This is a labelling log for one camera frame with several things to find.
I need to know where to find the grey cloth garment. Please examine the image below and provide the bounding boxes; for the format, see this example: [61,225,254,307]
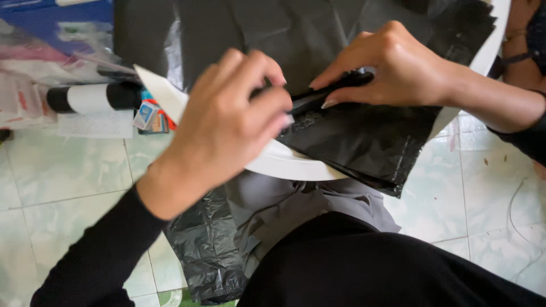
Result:
[224,170,402,279]

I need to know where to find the person's left hand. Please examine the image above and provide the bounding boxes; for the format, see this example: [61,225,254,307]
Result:
[136,48,295,221]

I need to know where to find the crumpled black plastic bag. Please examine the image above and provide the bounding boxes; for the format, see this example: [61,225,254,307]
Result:
[164,187,249,306]

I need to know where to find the person's black trousers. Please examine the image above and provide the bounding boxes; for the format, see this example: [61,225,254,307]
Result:
[237,211,546,307]

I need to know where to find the heap of clear plastic bags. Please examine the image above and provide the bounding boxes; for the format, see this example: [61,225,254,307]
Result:
[0,19,139,129]

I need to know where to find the black and white paper roll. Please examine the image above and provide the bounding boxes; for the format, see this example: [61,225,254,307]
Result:
[46,81,144,114]

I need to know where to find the thin grey wire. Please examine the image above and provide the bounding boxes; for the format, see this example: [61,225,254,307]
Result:
[507,178,546,273]

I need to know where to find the white printed paper sheet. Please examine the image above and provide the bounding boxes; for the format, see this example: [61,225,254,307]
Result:
[57,110,135,140]

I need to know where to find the black strap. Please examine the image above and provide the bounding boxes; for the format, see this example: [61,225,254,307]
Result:
[487,50,540,80]

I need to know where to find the stack of black plastic sheets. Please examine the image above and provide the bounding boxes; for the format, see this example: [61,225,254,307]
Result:
[113,0,498,96]

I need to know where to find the person's right hand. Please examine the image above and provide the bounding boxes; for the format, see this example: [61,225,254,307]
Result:
[308,20,453,110]

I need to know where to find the blue plastic sheet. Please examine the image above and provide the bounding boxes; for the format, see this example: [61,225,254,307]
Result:
[0,0,115,56]

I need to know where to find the small colourful packets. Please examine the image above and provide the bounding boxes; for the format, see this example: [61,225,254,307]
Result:
[133,89,177,136]

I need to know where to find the black plastic mailer bag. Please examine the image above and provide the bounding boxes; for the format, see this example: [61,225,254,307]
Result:
[276,70,442,199]

